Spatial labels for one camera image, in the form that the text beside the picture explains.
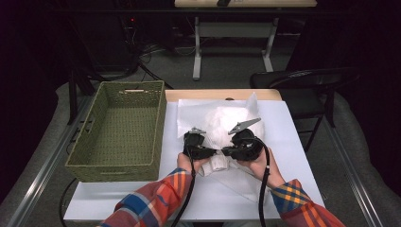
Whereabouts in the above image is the left hand-held gripper black cable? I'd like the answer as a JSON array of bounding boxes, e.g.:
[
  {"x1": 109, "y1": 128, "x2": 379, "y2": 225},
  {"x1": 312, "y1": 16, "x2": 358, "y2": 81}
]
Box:
[{"x1": 169, "y1": 138, "x2": 197, "y2": 227}]

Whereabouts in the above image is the hand-held gripper black cable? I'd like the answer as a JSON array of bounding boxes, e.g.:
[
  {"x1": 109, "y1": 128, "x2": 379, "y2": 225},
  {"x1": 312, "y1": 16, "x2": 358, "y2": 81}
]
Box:
[
  {"x1": 169, "y1": 138, "x2": 197, "y2": 227},
  {"x1": 249, "y1": 136, "x2": 271, "y2": 227}
]

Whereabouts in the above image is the person's left hand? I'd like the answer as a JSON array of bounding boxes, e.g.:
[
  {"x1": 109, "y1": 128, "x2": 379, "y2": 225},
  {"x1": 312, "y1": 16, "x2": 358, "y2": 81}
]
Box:
[{"x1": 177, "y1": 152, "x2": 211, "y2": 174}]

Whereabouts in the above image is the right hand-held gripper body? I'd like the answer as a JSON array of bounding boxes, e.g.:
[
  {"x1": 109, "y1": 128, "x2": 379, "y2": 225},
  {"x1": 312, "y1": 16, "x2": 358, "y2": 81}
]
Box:
[{"x1": 227, "y1": 117, "x2": 268, "y2": 162}]

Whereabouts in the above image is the bundle of floor cables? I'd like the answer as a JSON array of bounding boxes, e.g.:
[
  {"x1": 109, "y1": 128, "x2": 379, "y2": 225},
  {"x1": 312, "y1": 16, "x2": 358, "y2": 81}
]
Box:
[{"x1": 126, "y1": 41, "x2": 197, "y2": 90}]

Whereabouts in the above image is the person's right hand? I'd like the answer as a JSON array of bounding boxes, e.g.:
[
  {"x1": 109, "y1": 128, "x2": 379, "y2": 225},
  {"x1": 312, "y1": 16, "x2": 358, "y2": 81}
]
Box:
[{"x1": 239, "y1": 148, "x2": 287, "y2": 189}]

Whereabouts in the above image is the green woven basket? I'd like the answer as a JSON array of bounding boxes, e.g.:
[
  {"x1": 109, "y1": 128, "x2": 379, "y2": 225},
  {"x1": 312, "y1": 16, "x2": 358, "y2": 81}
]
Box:
[{"x1": 64, "y1": 79, "x2": 167, "y2": 183}]

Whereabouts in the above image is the black cabinet with red light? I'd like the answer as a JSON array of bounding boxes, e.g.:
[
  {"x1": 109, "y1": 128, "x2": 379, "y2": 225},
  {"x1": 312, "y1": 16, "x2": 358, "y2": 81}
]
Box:
[{"x1": 72, "y1": 12, "x2": 140, "y2": 74}]

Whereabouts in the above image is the white cloth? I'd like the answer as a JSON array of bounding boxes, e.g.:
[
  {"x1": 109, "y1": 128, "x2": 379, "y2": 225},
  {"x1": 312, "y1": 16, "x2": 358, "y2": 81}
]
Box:
[
  {"x1": 198, "y1": 105, "x2": 266, "y2": 178},
  {"x1": 176, "y1": 92, "x2": 269, "y2": 202}
]

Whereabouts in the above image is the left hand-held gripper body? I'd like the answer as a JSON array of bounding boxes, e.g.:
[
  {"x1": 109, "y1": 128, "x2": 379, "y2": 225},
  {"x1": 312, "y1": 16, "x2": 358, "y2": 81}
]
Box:
[{"x1": 183, "y1": 127, "x2": 209, "y2": 160}]

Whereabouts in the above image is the black looped cable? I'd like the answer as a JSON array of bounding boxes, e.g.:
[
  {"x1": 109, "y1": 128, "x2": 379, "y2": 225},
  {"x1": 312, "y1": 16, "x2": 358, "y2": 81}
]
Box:
[{"x1": 58, "y1": 178, "x2": 78, "y2": 227}]

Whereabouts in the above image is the right hand-held gripper black cable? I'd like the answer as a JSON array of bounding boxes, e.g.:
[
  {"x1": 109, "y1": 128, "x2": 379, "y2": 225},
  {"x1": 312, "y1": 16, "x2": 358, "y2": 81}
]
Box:
[{"x1": 249, "y1": 136, "x2": 271, "y2": 227}]

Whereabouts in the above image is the black folding chair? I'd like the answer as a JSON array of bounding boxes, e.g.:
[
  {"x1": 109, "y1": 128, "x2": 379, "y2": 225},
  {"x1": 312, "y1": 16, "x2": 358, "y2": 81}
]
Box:
[{"x1": 250, "y1": 66, "x2": 360, "y2": 152}]

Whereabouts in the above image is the wooden desk with white legs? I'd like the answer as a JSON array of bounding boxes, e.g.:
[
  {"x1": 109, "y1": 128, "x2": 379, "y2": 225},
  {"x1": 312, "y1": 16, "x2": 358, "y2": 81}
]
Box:
[{"x1": 174, "y1": 0, "x2": 318, "y2": 81}]

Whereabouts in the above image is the black metal stand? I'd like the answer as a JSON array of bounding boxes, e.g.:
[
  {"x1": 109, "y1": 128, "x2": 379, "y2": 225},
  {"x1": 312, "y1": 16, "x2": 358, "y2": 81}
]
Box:
[{"x1": 67, "y1": 67, "x2": 96, "y2": 126}]

